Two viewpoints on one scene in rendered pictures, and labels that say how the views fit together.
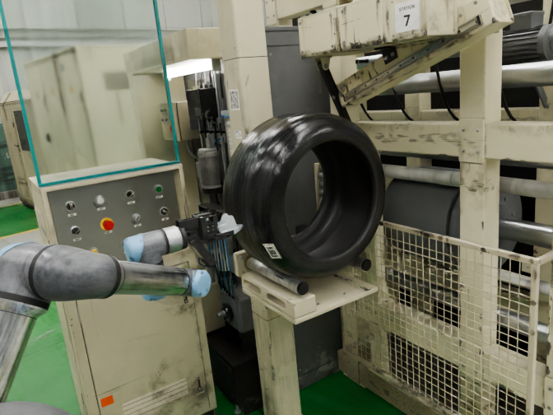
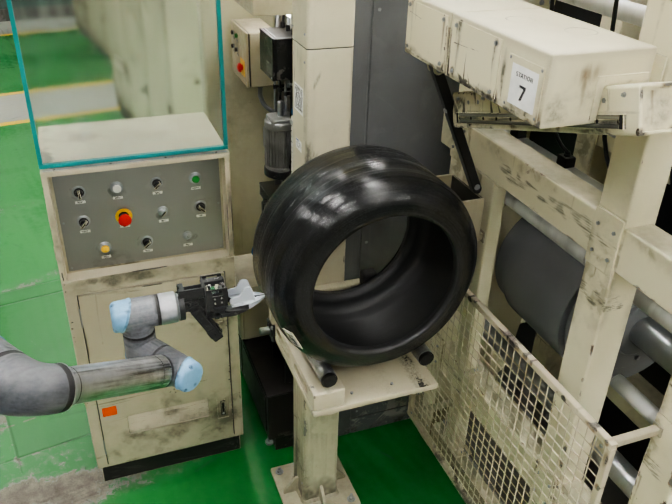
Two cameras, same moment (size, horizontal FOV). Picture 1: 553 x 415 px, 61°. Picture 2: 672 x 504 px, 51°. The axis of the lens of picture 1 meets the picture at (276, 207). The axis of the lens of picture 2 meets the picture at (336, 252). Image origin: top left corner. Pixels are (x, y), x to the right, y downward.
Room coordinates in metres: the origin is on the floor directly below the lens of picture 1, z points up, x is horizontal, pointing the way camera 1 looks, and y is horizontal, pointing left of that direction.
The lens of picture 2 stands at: (0.03, -0.32, 2.11)
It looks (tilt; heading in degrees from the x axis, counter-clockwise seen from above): 30 degrees down; 10
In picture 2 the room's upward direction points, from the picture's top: 2 degrees clockwise
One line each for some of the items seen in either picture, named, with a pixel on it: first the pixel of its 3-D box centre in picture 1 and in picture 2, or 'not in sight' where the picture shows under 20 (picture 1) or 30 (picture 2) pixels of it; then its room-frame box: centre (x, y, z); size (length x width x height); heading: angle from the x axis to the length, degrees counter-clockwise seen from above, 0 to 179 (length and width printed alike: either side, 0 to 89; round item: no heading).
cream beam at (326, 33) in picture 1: (378, 25); (511, 50); (1.70, -0.41, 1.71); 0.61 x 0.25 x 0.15; 32
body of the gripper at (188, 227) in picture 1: (197, 230); (203, 298); (1.37, 0.24, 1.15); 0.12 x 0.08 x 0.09; 121
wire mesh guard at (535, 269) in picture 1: (416, 317); (485, 424); (1.63, -0.49, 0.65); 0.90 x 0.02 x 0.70; 32
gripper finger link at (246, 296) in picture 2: (231, 224); (247, 296); (1.41, 0.14, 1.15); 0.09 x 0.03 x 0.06; 121
